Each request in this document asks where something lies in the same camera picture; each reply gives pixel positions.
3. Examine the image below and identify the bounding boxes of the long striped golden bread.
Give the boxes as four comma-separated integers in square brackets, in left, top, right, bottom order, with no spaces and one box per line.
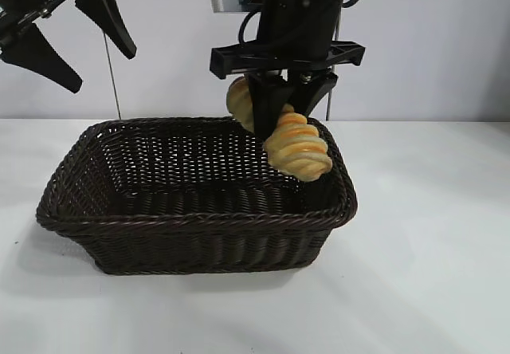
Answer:
[226,77,334,183]

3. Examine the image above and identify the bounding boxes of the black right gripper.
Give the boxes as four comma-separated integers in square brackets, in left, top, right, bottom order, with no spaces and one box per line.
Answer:
[210,0,366,138]

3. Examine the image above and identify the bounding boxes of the dark brown woven wicker basket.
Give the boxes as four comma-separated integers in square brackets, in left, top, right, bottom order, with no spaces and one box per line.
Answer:
[34,116,359,277]

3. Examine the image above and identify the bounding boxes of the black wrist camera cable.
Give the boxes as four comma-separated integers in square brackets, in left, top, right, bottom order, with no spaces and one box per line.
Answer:
[237,10,265,48]

